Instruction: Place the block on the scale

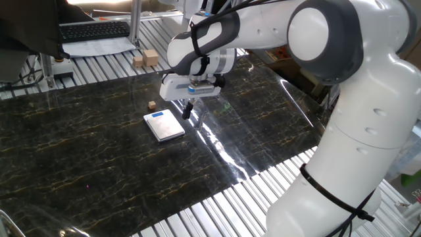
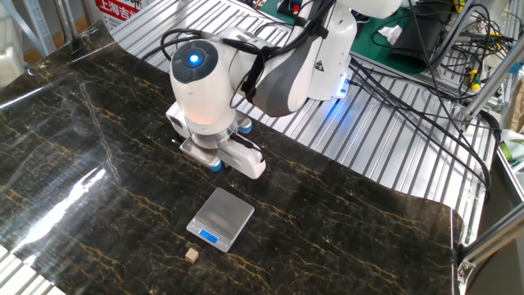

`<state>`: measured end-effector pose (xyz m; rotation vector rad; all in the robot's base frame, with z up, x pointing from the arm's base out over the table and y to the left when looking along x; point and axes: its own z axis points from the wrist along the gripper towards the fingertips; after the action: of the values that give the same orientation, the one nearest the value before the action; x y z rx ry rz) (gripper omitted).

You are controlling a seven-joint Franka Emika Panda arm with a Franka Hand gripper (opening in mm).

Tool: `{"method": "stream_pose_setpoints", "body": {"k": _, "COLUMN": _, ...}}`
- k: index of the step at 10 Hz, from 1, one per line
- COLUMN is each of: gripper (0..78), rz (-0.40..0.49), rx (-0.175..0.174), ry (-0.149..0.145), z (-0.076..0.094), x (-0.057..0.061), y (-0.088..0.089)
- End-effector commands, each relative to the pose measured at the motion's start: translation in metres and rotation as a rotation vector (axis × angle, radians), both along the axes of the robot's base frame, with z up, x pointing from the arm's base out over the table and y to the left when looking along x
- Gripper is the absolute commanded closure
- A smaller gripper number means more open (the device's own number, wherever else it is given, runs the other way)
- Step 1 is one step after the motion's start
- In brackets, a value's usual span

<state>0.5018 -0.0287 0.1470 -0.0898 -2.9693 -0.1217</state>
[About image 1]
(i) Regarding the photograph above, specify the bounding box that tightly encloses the aluminium frame post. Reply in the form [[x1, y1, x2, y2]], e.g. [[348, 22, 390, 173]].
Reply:
[[128, 0, 143, 49]]

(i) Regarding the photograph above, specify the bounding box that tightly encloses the curved metal tube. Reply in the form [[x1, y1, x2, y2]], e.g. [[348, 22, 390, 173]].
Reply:
[[0, 209, 26, 237]]

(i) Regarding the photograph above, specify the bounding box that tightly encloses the black marble pattern mat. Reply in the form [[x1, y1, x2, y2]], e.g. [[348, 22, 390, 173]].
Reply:
[[0, 54, 332, 237]]

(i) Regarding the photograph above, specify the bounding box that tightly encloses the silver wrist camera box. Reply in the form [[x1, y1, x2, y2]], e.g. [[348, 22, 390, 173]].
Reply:
[[187, 80, 215, 96]]

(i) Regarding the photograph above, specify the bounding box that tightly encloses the black monitor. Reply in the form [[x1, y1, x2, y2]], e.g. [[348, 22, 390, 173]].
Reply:
[[0, 0, 72, 60]]

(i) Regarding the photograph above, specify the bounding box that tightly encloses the green plastic object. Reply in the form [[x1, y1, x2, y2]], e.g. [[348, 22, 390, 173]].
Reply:
[[400, 169, 421, 188]]

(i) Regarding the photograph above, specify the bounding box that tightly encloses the silver digital scale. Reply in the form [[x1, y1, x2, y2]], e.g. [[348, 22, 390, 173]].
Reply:
[[143, 109, 186, 143]]

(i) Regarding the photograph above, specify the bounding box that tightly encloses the grey monitor base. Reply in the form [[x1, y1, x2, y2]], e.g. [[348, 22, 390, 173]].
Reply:
[[0, 49, 30, 83]]

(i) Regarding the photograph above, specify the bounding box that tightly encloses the aluminium frame leg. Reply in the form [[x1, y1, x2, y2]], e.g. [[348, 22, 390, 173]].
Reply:
[[39, 54, 55, 89]]

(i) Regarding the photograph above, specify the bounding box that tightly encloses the large wooden cube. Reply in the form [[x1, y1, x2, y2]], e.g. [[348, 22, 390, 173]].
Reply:
[[142, 49, 159, 66]]

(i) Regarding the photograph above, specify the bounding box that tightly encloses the white button box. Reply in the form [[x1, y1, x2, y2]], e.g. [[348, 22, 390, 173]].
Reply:
[[51, 56, 75, 80]]

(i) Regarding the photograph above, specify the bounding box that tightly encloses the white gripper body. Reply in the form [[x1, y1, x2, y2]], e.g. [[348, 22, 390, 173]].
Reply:
[[160, 74, 222, 102]]

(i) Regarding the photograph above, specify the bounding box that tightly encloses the black keyboard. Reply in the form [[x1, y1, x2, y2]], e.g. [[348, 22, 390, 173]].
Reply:
[[59, 20, 132, 44]]

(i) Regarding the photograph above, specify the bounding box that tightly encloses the black cable strap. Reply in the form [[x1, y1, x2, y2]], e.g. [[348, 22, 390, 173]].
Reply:
[[299, 163, 376, 223]]

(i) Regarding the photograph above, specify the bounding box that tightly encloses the white paper sheet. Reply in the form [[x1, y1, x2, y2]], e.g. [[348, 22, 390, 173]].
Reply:
[[61, 36, 137, 59]]

